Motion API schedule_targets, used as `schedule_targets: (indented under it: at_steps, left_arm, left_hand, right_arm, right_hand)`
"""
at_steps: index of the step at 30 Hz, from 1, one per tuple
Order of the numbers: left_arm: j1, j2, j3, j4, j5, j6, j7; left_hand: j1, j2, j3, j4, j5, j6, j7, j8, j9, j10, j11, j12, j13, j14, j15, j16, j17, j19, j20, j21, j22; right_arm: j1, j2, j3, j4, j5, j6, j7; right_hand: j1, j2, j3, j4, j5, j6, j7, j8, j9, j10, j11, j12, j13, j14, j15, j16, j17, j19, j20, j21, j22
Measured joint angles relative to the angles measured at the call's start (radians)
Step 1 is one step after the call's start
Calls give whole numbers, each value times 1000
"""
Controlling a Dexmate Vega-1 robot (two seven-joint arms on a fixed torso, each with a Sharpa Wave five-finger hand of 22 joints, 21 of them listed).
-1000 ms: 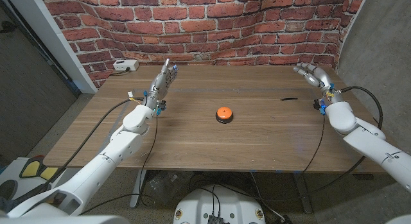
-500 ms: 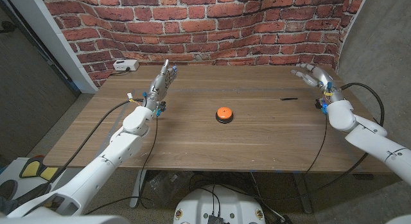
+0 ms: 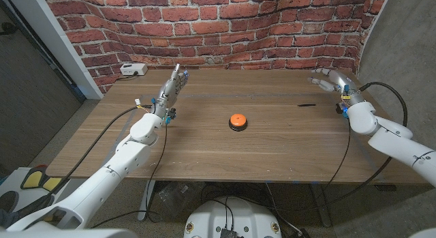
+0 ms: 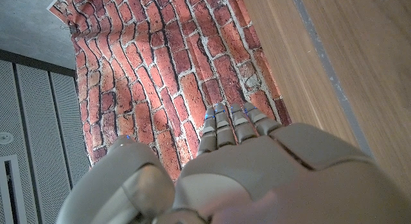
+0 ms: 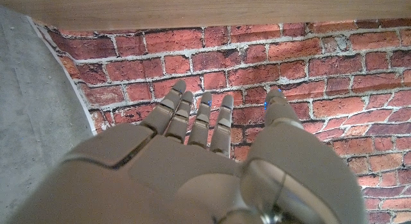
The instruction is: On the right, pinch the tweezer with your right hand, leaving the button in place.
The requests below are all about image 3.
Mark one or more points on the clear plastic bag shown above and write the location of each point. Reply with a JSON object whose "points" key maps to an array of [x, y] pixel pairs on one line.
{"points": [[173, 197]]}

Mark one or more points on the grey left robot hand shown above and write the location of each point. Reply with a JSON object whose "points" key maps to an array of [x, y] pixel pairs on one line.
{"points": [[170, 91]]}

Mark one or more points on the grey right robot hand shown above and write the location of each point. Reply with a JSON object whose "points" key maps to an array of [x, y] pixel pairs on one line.
{"points": [[339, 82]]}

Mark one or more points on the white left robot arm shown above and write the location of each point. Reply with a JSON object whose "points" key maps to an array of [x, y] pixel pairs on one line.
{"points": [[112, 173]]}

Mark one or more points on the person leg in jeans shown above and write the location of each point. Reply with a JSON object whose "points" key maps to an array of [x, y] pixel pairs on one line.
{"points": [[8, 219]]}

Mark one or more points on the white mat yellow black shapes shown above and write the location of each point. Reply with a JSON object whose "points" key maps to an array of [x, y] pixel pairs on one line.
{"points": [[32, 179]]}

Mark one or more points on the orange button black base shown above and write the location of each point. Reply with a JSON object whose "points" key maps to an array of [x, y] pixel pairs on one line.
{"points": [[237, 120]]}

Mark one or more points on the white robot torso edge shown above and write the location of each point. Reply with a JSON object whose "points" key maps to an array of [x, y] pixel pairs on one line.
{"points": [[68, 234]]}

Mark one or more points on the red brick printed backdrop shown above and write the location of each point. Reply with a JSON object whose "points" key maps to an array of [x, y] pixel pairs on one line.
{"points": [[211, 30]]}

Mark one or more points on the grey metal table leg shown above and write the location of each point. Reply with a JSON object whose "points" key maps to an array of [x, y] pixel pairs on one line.
{"points": [[146, 200], [322, 205]]}

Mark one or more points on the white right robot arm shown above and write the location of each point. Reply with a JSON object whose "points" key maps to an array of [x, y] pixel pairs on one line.
{"points": [[395, 142]]}

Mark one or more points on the white power strip box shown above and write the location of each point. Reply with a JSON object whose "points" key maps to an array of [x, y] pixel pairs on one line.
{"points": [[133, 69]]}

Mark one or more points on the white post beside backdrop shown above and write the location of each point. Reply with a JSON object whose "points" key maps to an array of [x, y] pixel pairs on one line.
{"points": [[58, 43]]}

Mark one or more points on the dark perforated panel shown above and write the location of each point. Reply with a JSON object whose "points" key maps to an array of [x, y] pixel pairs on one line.
{"points": [[34, 94]]}

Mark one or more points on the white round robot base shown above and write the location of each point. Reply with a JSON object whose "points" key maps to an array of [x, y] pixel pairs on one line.
{"points": [[211, 217]]}

